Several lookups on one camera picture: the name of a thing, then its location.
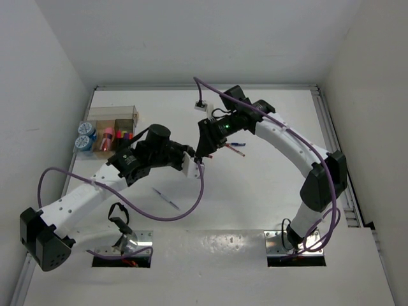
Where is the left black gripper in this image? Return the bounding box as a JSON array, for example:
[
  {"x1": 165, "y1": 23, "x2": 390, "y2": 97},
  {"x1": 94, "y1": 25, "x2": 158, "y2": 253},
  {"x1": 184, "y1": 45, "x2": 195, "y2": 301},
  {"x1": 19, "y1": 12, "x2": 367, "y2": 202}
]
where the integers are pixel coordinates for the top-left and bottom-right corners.
[{"x1": 149, "y1": 139, "x2": 193, "y2": 170}]

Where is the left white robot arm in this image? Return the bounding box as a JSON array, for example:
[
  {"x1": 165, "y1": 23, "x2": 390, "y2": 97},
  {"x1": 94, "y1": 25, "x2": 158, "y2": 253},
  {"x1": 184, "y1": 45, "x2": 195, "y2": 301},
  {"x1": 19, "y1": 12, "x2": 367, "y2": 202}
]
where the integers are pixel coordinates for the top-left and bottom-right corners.
[{"x1": 20, "y1": 124, "x2": 204, "y2": 272}]

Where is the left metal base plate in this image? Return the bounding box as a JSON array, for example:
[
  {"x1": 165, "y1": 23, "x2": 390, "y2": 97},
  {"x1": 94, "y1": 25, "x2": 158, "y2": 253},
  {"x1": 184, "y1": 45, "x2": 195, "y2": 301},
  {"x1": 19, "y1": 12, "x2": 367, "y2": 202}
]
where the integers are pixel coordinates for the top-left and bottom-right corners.
[{"x1": 93, "y1": 231, "x2": 154, "y2": 257}]

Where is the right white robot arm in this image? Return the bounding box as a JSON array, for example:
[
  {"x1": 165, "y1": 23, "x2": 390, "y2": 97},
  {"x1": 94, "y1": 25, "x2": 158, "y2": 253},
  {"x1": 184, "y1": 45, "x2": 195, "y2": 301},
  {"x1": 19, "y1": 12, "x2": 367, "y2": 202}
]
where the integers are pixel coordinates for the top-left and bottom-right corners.
[{"x1": 196, "y1": 85, "x2": 347, "y2": 250}]

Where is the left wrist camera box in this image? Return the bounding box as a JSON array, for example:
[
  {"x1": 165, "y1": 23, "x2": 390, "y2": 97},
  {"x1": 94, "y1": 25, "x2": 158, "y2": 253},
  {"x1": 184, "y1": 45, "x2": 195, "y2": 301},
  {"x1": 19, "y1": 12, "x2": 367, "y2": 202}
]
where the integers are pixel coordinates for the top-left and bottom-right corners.
[{"x1": 181, "y1": 152, "x2": 201, "y2": 179}]

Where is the red gel pen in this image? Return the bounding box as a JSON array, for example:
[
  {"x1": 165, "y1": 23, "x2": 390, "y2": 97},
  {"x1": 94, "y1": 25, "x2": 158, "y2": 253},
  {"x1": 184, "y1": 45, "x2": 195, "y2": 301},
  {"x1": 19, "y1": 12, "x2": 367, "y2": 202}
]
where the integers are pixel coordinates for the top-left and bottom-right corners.
[{"x1": 225, "y1": 144, "x2": 245, "y2": 157}]

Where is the blue patterned round jar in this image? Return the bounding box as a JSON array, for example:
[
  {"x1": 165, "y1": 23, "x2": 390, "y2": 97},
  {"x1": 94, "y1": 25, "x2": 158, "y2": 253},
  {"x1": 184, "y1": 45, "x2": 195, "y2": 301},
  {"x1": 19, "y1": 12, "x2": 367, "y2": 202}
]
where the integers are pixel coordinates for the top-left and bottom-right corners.
[{"x1": 77, "y1": 121, "x2": 96, "y2": 138}]

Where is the clear thin ballpoint pen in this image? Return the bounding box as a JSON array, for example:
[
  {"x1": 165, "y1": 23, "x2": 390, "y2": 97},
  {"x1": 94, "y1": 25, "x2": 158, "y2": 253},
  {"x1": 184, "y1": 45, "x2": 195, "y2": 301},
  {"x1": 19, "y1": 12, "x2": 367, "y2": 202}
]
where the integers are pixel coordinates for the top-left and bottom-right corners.
[{"x1": 152, "y1": 188, "x2": 180, "y2": 211}]

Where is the metal base plate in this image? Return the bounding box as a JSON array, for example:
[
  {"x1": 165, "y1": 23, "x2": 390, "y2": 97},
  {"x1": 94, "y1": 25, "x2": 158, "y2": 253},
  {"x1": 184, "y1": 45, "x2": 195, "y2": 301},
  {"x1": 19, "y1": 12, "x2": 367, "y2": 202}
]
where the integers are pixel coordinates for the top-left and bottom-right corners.
[
  {"x1": 93, "y1": 231, "x2": 154, "y2": 257},
  {"x1": 264, "y1": 229, "x2": 326, "y2": 256}
]

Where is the clear compartment organizer tray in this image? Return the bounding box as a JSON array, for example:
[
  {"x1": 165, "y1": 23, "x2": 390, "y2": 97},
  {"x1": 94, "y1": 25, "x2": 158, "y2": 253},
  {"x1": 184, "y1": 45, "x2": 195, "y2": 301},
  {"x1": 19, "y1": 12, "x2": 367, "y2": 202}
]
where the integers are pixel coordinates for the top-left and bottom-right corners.
[{"x1": 73, "y1": 106, "x2": 138, "y2": 159}]

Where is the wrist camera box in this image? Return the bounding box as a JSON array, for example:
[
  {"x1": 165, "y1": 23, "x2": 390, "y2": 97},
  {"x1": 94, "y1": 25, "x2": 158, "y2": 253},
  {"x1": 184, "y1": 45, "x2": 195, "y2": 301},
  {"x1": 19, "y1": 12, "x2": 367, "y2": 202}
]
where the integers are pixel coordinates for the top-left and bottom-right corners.
[
  {"x1": 194, "y1": 100, "x2": 215, "y2": 120},
  {"x1": 181, "y1": 152, "x2": 201, "y2": 179}
]

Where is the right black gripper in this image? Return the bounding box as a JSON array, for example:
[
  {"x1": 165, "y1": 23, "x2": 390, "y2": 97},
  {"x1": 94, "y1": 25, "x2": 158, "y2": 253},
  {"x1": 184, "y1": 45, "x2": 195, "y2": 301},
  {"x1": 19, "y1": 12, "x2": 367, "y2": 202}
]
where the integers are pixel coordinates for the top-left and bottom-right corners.
[{"x1": 196, "y1": 112, "x2": 240, "y2": 157}]

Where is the aluminium table edge rail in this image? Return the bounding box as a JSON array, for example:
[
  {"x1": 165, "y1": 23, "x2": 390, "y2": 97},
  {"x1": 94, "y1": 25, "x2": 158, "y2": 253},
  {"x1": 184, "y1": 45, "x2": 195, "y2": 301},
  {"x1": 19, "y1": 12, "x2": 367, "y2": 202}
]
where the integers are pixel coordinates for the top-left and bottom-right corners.
[{"x1": 95, "y1": 84, "x2": 320, "y2": 91}]

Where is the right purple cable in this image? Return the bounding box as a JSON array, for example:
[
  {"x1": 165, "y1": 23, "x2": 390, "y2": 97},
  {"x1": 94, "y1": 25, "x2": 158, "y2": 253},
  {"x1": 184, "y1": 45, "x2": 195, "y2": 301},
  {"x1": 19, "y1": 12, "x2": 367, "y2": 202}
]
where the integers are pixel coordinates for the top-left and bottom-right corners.
[{"x1": 193, "y1": 76, "x2": 341, "y2": 258}]

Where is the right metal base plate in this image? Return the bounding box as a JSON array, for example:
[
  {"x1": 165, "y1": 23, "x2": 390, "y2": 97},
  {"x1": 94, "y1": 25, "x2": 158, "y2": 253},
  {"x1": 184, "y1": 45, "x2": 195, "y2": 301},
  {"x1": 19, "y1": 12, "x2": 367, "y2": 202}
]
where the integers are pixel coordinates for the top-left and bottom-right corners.
[{"x1": 264, "y1": 229, "x2": 326, "y2": 256}]

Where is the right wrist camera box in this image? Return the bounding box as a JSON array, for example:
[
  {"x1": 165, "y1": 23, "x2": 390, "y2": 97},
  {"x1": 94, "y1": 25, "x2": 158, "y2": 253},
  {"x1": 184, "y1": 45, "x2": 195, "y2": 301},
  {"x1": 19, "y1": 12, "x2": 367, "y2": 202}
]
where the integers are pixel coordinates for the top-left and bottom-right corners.
[{"x1": 194, "y1": 100, "x2": 215, "y2": 120}]

